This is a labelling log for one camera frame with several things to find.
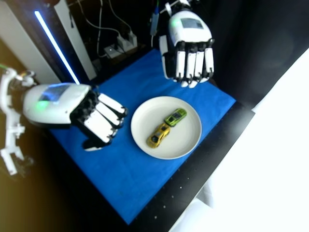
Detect white power strip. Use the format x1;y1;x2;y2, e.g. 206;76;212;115
117;33;138;52

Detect white round plate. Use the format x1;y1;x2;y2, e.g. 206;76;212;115
130;96;203;160

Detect white backdrop sheet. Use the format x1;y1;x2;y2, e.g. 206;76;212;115
169;47;309;232

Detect grey power adapter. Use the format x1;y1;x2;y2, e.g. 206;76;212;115
103;44;123;59

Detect white cable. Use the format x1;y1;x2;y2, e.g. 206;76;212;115
96;9;103;58
77;0;123;37
110;0;133;36

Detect grey cable adapter box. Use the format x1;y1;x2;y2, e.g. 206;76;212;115
151;13;160;37

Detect blue table cloth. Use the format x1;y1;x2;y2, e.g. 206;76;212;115
49;48;237;225

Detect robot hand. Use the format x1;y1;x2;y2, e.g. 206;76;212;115
158;9;215;89
23;83;128;152

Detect yellow toy car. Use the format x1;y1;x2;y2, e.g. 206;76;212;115
146;122;171;148

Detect white upright post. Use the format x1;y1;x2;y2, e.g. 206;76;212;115
54;0;97;82

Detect blue LED light strip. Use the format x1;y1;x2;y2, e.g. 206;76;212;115
34;11;81;85

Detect white cabinet panel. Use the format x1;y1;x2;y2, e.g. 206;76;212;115
0;0;61;84

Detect green toy car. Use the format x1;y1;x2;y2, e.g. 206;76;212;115
164;108;188;127

